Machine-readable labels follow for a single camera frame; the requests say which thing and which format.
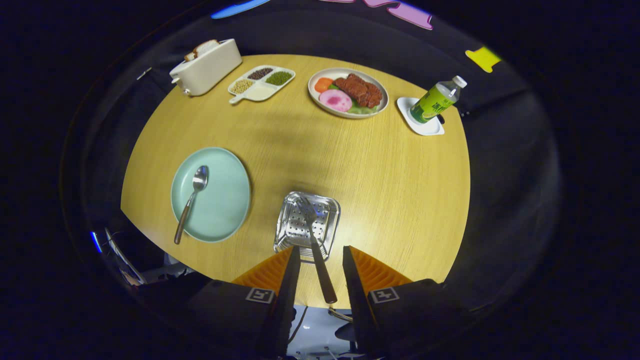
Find brown meat pieces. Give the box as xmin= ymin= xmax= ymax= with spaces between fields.
xmin=333 ymin=73 xmax=384 ymax=109

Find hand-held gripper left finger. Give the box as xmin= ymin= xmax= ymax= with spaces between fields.
xmin=187 ymin=245 xmax=302 ymax=358

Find white toaster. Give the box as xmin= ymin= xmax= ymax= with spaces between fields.
xmin=169 ymin=38 xmax=243 ymax=97

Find green label drink bottle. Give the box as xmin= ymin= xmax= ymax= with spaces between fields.
xmin=409 ymin=75 xmax=468 ymax=124

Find metal spoon with brown handle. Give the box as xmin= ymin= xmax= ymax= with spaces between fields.
xmin=173 ymin=165 xmax=210 ymax=246

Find perforated metal tray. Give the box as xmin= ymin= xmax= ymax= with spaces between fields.
xmin=273 ymin=190 xmax=342 ymax=263

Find metal fork with brown handle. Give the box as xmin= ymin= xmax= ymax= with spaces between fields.
xmin=297 ymin=196 xmax=338 ymax=305

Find black backdrop cloth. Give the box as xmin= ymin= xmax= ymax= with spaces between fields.
xmin=65 ymin=0 xmax=563 ymax=321

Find white square coaster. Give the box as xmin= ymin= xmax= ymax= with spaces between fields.
xmin=396 ymin=96 xmax=446 ymax=136

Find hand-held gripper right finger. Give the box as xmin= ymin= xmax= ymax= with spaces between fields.
xmin=342 ymin=245 xmax=468 ymax=358

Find white divided dish with beans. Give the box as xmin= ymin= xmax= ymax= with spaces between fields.
xmin=228 ymin=65 xmax=296 ymax=105

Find light green plate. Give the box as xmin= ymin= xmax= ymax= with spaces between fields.
xmin=170 ymin=146 xmax=252 ymax=244

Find white equipment frame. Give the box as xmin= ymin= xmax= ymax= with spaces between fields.
xmin=104 ymin=227 xmax=146 ymax=286

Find white round food plate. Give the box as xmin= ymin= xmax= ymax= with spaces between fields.
xmin=307 ymin=67 xmax=390 ymax=119

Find pink ham slice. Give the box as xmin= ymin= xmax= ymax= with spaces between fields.
xmin=319 ymin=89 xmax=353 ymax=113

